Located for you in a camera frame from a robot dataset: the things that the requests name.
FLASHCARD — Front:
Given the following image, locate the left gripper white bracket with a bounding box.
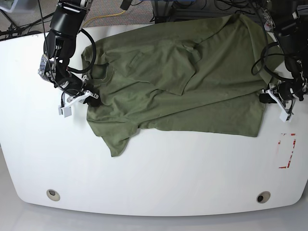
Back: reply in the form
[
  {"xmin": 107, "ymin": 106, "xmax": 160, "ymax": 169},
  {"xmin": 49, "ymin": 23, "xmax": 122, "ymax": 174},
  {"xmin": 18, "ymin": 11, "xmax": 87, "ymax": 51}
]
[{"xmin": 259, "ymin": 81, "xmax": 295, "ymax": 122}]

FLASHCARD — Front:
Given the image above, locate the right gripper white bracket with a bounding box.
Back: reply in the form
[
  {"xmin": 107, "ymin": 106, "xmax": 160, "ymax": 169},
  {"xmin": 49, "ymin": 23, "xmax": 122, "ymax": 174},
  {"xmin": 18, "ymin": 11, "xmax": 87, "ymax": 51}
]
[{"xmin": 57, "ymin": 74, "xmax": 103, "ymax": 118}]

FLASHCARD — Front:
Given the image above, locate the olive green T-shirt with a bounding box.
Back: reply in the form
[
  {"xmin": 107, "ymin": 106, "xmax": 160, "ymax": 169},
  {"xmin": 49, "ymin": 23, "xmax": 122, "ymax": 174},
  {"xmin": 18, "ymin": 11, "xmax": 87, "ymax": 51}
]
[{"xmin": 87, "ymin": 14, "xmax": 273, "ymax": 157}]

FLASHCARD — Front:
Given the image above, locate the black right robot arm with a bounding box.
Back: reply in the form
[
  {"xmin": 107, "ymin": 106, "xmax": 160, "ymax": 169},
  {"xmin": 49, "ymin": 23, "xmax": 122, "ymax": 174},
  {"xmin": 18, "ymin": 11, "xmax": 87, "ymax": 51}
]
[{"xmin": 38, "ymin": 0, "xmax": 100, "ymax": 117}]

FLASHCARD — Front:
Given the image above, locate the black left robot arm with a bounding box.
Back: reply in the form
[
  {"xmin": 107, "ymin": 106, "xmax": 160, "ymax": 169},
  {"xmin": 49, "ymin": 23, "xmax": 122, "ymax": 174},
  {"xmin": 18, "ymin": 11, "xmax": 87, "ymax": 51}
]
[{"xmin": 258, "ymin": 0, "xmax": 308, "ymax": 122}]

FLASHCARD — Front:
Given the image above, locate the red tape rectangle marking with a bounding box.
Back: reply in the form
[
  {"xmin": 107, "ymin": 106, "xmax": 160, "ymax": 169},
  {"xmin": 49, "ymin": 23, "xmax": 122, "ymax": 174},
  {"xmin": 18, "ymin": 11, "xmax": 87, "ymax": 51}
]
[{"xmin": 275, "ymin": 133, "xmax": 296, "ymax": 169}]

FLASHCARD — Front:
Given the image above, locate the right table grommet hole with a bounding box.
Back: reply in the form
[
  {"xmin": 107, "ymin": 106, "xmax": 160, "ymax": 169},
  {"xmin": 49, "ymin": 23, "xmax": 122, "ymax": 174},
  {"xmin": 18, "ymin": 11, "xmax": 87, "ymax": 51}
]
[{"xmin": 257, "ymin": 191, "xmax": 271, "ymax": 204}]

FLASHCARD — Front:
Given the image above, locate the table grommet hole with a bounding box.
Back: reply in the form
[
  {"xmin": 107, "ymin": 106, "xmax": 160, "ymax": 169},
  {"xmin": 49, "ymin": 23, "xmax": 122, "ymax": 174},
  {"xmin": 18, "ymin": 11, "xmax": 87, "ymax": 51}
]
[
  {"xmin": 257, "ymin": 191, "xmax": 271, "ymax": 204},
  {"xmin": 46, "ymin": 189, "xmax": 60, "ymax": 202}
]

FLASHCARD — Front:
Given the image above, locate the left table grommet hole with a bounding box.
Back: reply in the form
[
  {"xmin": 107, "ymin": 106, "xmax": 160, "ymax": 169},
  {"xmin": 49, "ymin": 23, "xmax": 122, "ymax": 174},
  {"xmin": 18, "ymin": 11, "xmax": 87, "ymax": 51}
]
[{"xmin": 46, "ymin": 189, "xmax": 60, "ymax": 202}]

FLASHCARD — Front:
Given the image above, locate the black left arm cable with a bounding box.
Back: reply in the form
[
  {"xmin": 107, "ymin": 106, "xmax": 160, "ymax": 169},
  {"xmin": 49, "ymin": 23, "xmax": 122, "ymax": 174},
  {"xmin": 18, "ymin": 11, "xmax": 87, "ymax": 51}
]
[{"xmin": 251, "ymin": 4, "xmax": 289, "ymax": 80}]

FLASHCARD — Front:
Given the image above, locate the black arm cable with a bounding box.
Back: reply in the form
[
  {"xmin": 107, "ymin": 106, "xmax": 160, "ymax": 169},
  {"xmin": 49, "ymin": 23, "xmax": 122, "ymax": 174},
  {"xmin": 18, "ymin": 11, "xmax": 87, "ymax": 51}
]
[
  {"xmin": 251, "ymin": 4, "xmax": 289, "ymax": 80},
  {"xmin": 38, "ymin": 0, "xmax": 98, "ymax": 75}
]

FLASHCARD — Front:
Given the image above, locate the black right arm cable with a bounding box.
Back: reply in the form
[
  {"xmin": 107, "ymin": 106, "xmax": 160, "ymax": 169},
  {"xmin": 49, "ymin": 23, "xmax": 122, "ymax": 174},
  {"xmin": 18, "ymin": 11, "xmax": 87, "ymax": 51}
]
[{"xmin": 38, "ymin": 0, "xmax": 98, "ymax": 75}]

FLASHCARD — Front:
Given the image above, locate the yellow cable on floor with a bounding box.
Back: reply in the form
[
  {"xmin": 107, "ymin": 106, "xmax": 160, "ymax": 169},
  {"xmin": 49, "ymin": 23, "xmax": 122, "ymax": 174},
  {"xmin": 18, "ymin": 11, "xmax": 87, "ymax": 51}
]
[{"xmin": 83, "ymin": 9, "xmax": 127, "ymax": 28}]

